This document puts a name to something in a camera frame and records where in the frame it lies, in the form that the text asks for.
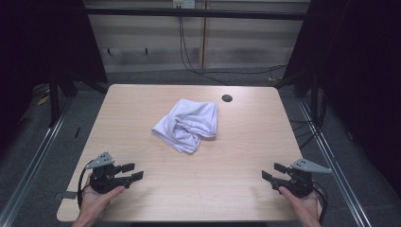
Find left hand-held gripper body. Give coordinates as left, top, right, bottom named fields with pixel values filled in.
left=84, top=151, right=132, bottom=194

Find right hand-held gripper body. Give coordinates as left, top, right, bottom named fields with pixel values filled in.
left=270, top=158, right=333, bottom=199

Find white patterned cloth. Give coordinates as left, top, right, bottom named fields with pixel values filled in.
left=151, top=98, right=219, bottom=155

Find person's right hand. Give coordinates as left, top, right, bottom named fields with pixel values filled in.
left=278, top=185, right=323, bottom=222

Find person's left hand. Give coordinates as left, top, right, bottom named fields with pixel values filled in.
left=75, top=183, right=127, bottom=222

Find grey tape strip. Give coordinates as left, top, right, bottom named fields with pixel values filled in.
left=61, top=190, right=78, bottom=201

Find black metal stand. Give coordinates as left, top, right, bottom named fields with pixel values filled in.
left=47, top=73, right=61, bottom=129

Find yellow floor item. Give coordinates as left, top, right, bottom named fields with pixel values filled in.
left=36, top=94, right=51, bottom=107

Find black curtain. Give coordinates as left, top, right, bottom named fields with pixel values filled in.
left=0, top=0, right=109, bottom=159
left=282, top=0, right=401, bottom=198

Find left hand-held gripper cable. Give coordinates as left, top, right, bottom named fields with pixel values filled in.
left=77, top=167, right=96, bottom=210

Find hand-held gripper cable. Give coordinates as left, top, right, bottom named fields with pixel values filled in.
left=77, top=167, right=96, bottom=210
left=311, top=181, right=329, bottom=225

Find right hand-held gripper cable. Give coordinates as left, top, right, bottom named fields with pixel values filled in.
left=311, top=181, right=329, bottom=225

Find aluminium floor rail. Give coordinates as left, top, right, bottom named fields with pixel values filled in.
left=297, top=98, right=374, bottom=227
left=0, top=96, right=76, bottom=227

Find black floor cables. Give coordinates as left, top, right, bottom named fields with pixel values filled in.
left=288, top=88, right=328, bottom=151

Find black wall cable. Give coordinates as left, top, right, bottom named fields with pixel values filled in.
left=177, top=15, right=288, bottom=86

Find black horizontal frame bar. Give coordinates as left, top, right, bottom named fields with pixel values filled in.
left=82, top=7, right=312, bottom=22

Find white wall socket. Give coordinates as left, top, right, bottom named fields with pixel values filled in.
left=172, top=0, right=197, bottom=9

